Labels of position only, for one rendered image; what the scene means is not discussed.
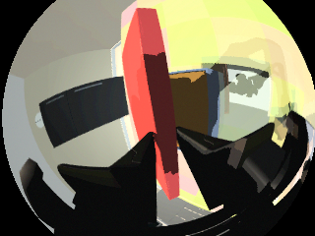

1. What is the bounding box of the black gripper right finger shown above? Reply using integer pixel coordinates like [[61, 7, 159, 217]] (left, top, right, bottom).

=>
[[176, 122, 275, 209]]

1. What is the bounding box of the red rectangular lid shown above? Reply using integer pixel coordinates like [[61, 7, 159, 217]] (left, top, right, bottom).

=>
[[122, 8, 180, 200]]

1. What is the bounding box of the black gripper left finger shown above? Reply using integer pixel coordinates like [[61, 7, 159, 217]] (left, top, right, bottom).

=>
[[58, 131, 158, 224]]

